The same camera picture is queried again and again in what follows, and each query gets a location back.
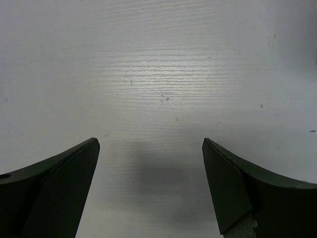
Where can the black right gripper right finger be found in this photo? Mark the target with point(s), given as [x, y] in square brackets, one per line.
[252, 202]

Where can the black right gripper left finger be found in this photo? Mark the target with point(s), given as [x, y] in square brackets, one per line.
[47, 199]

